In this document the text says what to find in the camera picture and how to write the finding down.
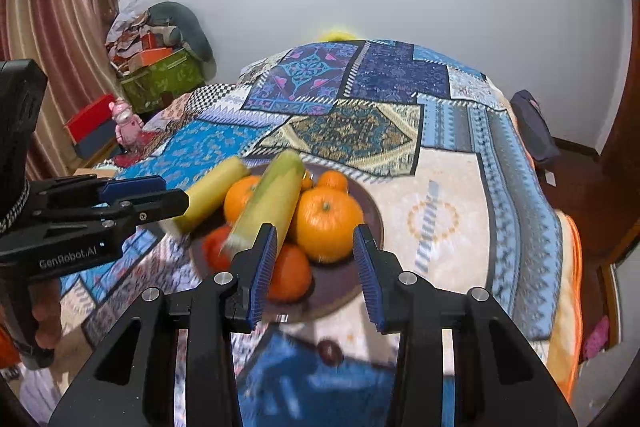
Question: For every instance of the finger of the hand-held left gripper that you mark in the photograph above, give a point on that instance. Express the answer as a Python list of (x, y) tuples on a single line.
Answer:
[(155, 207), (130, 188)]

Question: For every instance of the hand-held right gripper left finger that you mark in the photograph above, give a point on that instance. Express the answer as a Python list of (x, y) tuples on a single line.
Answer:
[(262, 277)]

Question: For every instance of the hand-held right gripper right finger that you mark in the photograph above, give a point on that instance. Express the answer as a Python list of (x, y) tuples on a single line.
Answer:
[(369, 282)]

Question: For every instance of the dark purple round plate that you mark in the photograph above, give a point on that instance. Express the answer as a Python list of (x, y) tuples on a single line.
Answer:
[(340, 287)]

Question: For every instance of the red tomato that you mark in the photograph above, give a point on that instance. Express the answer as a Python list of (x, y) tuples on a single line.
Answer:
[(292, 274), (217, 249)]

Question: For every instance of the short yellow corn cob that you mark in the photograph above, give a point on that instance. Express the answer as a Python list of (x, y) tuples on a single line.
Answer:
[(212, 194)]

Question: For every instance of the large orange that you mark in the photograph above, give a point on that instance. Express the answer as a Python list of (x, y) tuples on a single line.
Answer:
[(240, 202), (327, 224)]

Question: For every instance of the long greenish corn cob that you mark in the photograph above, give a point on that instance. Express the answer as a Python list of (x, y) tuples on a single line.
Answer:
[(272, 194)]

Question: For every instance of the small mandarin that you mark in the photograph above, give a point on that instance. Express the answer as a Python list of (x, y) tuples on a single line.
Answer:
[(332, 182), (306, 183)]

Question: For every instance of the person's left hand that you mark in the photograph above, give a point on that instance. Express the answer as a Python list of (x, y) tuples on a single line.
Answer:
[(47, 314)]

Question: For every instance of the dark blue box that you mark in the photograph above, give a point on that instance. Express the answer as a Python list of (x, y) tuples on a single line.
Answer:
[(95, 144)]

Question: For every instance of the pink toy rabbit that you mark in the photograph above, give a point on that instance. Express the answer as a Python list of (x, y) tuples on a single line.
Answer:
[(127, 127)]

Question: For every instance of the small dark plum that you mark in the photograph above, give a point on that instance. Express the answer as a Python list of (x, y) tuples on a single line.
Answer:
[(331, 353)]

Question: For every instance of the red box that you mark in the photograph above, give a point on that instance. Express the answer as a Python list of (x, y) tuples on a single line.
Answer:
[(90, 117)]

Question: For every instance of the patchwork printed blanket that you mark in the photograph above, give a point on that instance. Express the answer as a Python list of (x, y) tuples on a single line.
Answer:
[(440, 207)]

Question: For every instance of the green printed box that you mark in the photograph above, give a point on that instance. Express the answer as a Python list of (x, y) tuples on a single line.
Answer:
[(160, 79)]

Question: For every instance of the orange box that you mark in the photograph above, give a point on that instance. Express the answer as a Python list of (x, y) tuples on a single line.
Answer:
[(152, 58)]

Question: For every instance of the pile of clothes and bags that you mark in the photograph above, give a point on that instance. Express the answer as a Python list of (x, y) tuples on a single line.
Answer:
[(127, 32)]

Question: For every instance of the striped brown curtain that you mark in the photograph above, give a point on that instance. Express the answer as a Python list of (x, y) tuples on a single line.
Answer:
[(55, 32)]

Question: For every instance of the grey long pillow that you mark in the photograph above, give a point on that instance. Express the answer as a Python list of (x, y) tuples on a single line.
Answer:
[(187, 24)]

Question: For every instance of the orange fleece blanket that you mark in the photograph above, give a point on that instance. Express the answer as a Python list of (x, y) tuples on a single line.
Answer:
[(570, 297)]

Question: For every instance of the dark bag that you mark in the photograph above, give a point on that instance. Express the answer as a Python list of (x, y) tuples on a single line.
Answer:
[(535, 127)]

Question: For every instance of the yellow round object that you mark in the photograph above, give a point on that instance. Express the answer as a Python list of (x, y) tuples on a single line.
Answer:
[(335, 35)]

